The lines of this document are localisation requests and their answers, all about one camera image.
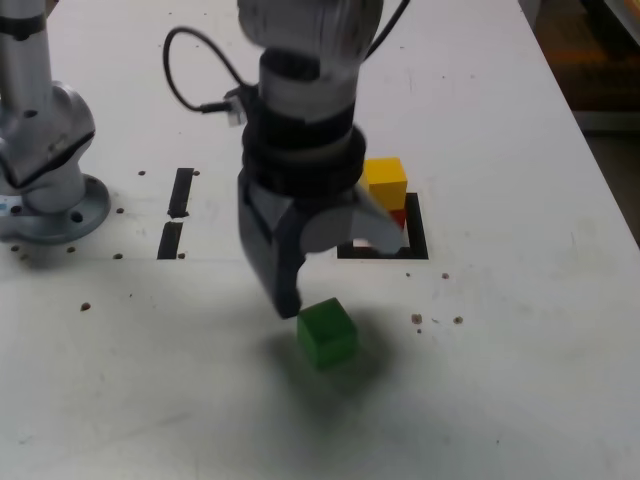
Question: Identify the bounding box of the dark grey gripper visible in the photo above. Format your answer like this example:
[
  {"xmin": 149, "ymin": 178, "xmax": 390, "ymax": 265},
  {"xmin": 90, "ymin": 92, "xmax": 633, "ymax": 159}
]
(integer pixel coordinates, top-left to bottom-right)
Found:
[{"xmin": 237, "ymin": 169, "xmax": 405, "ymax": 320}]

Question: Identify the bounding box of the green cube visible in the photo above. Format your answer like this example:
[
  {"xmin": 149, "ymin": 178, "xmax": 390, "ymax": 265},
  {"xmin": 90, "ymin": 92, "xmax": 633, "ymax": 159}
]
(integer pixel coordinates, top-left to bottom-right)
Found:
[{"xmin": 296, "ymin": 296, "xmax": 359, "ymax": 372}]

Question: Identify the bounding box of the yellow cube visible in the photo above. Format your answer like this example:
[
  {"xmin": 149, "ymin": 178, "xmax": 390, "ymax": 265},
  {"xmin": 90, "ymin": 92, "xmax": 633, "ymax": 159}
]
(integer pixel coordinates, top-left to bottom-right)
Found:
[{"xmin": 362, "ymin": 156, "xmax": 408, "ymax": 210}]

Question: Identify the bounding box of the black tape square outline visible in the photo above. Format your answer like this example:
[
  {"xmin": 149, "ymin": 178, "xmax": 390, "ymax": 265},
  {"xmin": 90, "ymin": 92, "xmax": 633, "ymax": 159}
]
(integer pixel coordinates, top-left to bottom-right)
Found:
[{"xmin": 337, "ymin": 192, "xmax": 431, "ymax": 261}]

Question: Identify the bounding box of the black tape strip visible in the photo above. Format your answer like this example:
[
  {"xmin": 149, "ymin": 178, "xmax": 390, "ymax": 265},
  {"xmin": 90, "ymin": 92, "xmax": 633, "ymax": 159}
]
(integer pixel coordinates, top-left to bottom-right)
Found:
[{"xmin": 156, "ymin": 168, "xmax": 195, "ymax": 261}]

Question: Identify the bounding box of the grey background bar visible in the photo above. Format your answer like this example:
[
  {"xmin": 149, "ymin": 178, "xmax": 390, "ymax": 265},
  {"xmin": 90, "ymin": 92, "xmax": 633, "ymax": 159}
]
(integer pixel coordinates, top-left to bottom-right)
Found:
[{"xmin": 575, "ymin": 107, "xmax": 640, "ymax": 132}]

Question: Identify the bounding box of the brown background furniture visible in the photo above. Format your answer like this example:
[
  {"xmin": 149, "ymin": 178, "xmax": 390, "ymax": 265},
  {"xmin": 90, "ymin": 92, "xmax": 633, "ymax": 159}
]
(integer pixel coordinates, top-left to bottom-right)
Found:
[{"xmin": 579, "ymin": 0, "xmax": 640, "ymax": 109}]

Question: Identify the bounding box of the gripper-mounted camera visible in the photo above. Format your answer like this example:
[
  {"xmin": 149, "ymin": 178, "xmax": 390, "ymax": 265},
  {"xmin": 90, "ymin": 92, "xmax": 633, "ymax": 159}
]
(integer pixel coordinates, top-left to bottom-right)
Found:
[{"xmin": 222, "ymin": 87, "xmax": 251, "ymax": 129}]

